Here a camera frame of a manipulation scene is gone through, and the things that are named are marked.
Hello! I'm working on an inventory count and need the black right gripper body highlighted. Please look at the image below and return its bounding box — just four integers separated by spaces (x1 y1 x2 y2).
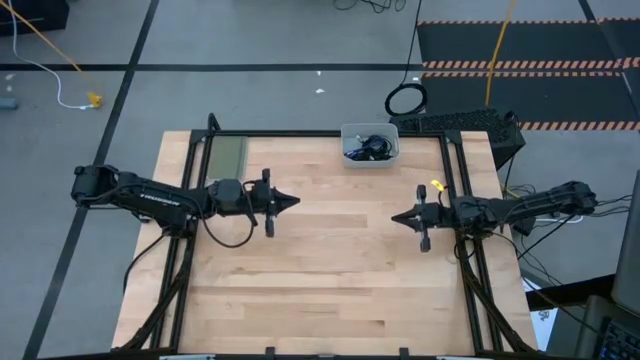
415 183 455 254

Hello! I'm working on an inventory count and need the dark keyboard device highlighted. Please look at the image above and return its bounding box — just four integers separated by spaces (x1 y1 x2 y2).
574 294 640 360

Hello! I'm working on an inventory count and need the black coiled floor cable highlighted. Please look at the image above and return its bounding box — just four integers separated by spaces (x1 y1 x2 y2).
383 0 430 118

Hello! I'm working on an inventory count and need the black hazard striped mat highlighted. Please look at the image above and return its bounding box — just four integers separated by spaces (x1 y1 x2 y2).
417 17 640 132

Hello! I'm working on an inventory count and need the black box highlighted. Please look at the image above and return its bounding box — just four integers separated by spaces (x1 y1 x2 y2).
0 0 70 37

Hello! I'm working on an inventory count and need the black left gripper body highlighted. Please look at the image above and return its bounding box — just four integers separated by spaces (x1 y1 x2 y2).
243 167 282 239

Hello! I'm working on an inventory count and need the black base power cable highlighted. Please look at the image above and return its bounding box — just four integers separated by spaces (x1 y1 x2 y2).
122 230 171 296

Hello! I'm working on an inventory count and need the clear plastic bin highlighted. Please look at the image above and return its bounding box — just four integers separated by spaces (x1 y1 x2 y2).
339 122 401 170

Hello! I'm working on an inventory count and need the black computer tower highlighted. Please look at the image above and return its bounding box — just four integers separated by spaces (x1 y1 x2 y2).
388 108 527 171

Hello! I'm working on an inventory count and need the yellow cable with plug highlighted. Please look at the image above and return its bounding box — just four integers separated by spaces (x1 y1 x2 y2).
0 0 105 111

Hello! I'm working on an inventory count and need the grey monitor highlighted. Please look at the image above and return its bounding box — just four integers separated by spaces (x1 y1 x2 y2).
610 169 640 317

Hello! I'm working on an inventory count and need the black cable tangle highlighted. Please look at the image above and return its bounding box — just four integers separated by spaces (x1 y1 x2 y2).
332 0 408 15

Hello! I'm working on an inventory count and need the white paper sheet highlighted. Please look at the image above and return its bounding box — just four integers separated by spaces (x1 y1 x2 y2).
528 307 557 352

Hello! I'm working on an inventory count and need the green rectangular pad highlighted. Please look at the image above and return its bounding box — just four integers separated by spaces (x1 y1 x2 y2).
206 135 250 183

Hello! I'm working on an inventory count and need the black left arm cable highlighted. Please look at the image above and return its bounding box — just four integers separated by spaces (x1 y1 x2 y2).
199 197 259 250

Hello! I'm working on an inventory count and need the black metal table frame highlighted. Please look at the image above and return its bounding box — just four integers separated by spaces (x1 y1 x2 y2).
112 112 540 360

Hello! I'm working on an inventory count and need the yellow hanging cable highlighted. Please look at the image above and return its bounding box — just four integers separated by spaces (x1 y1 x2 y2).
483 0 517 109

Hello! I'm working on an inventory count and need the white floor cable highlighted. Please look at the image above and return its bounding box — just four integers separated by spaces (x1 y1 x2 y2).
6 0 96 112

